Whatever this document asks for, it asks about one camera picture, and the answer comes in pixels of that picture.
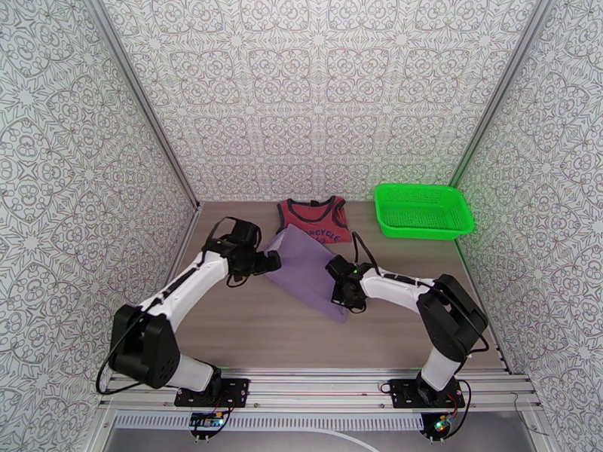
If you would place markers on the purple cloth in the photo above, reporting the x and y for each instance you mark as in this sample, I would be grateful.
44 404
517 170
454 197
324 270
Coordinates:
301 272

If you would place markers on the red tank top navy trim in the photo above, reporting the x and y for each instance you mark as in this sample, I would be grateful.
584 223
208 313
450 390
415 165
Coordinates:
285 213

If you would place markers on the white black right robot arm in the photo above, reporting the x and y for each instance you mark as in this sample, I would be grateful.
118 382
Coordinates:
400 288

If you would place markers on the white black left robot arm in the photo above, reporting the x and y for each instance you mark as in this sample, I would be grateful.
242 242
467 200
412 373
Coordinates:
198 281

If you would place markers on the green plastic basket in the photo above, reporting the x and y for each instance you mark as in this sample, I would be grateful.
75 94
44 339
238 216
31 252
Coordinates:
424 210

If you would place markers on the aluminium mounting rail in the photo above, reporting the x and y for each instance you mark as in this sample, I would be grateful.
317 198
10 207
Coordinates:
320 385

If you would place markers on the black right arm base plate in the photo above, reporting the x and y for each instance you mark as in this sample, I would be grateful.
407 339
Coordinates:
400 392

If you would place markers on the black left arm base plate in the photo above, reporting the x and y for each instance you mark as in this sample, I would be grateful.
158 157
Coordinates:
235 389

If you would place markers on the aluminium corner post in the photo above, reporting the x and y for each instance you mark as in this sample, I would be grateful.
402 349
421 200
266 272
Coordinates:
499 88
141 95

